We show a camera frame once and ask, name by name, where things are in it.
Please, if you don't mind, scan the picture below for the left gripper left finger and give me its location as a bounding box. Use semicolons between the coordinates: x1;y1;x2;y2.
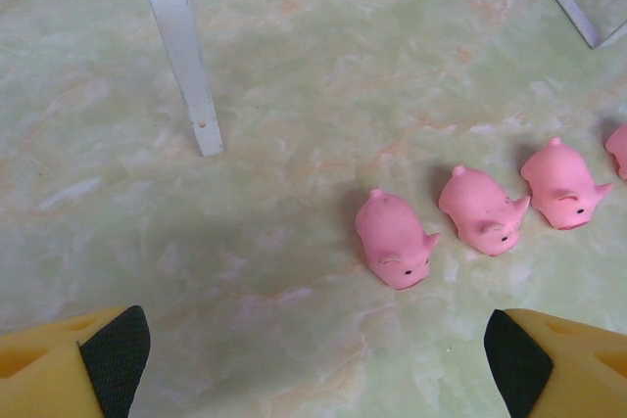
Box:
0;304;151;418

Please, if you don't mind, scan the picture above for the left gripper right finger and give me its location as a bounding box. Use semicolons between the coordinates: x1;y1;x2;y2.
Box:
483;308;627;418

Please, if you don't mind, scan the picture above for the pink pig toy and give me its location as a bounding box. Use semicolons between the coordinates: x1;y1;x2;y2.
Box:
604;122;627;180
355;186;442;291
519;137;615;232
438;165;532;257

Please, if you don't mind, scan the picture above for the wooden shelf white frame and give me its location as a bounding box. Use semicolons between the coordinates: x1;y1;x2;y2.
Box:
131;0;627;158

